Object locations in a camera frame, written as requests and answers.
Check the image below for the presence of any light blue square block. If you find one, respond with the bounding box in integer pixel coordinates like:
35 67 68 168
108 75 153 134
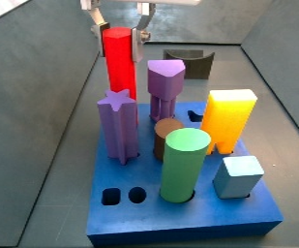
212 156 264 199

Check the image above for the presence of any purple star block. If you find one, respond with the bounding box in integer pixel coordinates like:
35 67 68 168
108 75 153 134
97 89 139 165

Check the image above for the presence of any dark grey curved holder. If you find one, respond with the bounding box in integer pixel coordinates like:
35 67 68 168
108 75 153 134
163 49 215 79

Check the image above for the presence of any yellow arch block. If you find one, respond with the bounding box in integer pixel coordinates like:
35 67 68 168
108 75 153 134
200 89 257 154

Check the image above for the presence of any green cylinder block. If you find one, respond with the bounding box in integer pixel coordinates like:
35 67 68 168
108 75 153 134
159 128 211 203

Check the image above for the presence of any purple rounded triangle block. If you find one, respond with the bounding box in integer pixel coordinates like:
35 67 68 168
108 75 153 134
148 59 185 121

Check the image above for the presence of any blue shape sorter base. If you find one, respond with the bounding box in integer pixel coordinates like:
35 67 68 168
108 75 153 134
87 104 283 247

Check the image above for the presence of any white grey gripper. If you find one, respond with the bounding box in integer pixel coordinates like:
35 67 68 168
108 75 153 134
79 0 201 62

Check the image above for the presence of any brown cylinder block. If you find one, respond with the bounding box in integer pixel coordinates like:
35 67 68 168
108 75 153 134
152 118 184 161

